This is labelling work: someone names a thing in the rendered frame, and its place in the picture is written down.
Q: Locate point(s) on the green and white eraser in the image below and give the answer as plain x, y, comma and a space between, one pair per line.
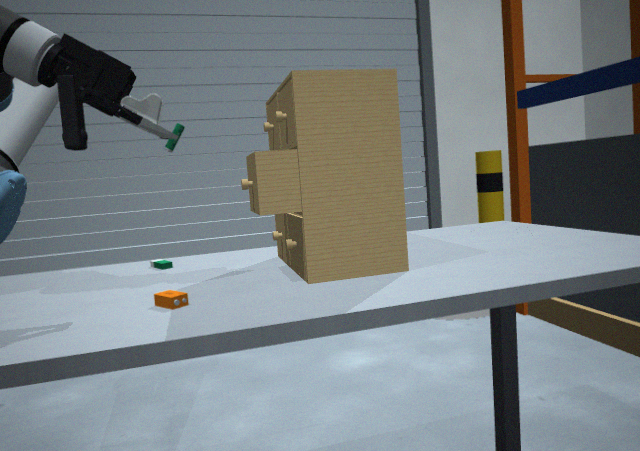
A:
161, 264

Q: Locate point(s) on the tan wooden drawer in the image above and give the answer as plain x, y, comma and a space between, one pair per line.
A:
286, 117
281, 235
296, 243
273, 182
274, 132

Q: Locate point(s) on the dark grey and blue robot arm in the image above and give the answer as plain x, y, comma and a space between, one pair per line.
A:
27, 106

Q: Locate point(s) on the tan wooden chest of drawers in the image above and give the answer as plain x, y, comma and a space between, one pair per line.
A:
350, 171

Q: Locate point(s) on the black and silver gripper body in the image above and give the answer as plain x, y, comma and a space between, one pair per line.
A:
99, 74

